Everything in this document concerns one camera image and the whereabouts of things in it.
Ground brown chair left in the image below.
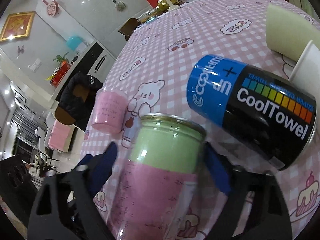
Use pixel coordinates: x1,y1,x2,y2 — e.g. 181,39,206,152
118,18,140,41

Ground blue black CoolTowel can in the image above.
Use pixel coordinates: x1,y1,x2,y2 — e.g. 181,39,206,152
186,55,317,171

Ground pink cup lid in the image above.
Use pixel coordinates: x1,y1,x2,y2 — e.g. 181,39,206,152
92,86,129,134

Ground red potted plant box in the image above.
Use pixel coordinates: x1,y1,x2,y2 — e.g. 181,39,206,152
46,52,71,87

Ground gold red framed calligraphy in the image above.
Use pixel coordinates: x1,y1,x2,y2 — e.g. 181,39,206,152
1,11,36,42

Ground pink sofa cloth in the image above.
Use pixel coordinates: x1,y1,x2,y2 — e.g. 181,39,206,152
48,120,74,153

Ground black jacket on chair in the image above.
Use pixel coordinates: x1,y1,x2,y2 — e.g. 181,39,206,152
54,72,103,131

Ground pink green clear cup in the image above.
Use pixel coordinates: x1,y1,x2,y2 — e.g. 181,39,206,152
108,113,206,239

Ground light blue humidifier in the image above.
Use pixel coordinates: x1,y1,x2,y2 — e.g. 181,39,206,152
66,36,82,51

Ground pale green cup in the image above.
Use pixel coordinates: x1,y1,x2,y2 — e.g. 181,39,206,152
266,3,319,62

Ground white cabinet counter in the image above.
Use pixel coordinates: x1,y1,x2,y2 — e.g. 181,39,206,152
50,40,116,111

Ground white paper cup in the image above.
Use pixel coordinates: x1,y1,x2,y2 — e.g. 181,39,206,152
289,40,320,105

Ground round pink wall ornament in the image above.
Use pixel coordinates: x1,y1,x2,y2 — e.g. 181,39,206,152
42,0,59,17

